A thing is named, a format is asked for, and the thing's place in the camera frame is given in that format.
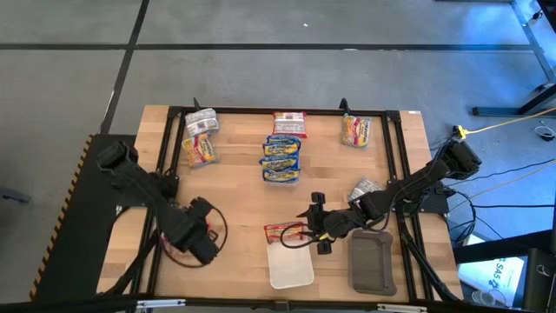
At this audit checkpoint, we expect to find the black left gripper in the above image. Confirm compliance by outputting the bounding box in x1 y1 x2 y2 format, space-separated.
175 197 221 265

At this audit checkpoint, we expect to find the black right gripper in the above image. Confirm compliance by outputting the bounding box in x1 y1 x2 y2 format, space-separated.
297 192 361 256

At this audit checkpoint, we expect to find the red Maruchan ramen pack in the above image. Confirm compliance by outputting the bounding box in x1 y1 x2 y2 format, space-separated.
263 220 308 245
272 111 308 139

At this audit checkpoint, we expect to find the white plastic bin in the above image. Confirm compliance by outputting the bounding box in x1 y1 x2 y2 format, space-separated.
265 232 315 291

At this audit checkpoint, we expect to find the clear plastic bin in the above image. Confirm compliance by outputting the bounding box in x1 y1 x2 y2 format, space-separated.
260 137 305 187

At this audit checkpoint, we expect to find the grey plastic bin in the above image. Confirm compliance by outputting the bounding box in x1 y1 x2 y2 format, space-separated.
347 229 398 296

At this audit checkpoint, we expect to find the black hazard-striped floor mat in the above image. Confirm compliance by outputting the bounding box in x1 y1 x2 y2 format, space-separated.
28 132 151 305

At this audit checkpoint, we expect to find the clear plastic cup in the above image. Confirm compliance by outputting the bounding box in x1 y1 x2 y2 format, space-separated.
471 289 496 308

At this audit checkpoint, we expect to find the black metal beam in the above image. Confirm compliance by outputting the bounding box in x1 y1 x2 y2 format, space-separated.
451 228 556 265

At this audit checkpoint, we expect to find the white printed box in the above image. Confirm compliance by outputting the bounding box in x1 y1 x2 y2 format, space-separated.
458 256 526 308

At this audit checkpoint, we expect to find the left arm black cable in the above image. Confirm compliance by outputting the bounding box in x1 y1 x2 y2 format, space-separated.
158 206 229 269

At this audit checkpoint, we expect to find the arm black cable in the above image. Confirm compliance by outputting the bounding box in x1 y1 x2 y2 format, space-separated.
280 223 331 250
158 206 229 269

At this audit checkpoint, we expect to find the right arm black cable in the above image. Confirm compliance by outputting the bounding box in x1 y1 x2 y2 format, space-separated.
280 223 331 250

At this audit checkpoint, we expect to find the silver frame bracket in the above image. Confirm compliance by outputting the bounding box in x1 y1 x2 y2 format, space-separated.
376 303 429 313
136 298 187 310

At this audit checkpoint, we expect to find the black aluminium table frame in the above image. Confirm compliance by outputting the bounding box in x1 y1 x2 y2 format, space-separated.
97 103 464 313

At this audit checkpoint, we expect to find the yellow hanging extension cable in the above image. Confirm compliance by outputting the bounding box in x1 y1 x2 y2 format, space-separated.
453 106 556 140

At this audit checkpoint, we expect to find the metal desk frame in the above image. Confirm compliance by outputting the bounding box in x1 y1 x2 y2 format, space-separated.
471 0 556 117

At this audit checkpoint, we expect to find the black floor cable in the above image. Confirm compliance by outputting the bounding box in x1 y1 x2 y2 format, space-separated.
503 203 556 210
467 158 556 183

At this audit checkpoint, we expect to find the white coiled cable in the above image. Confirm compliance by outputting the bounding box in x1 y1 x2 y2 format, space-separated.
533 124 556 141

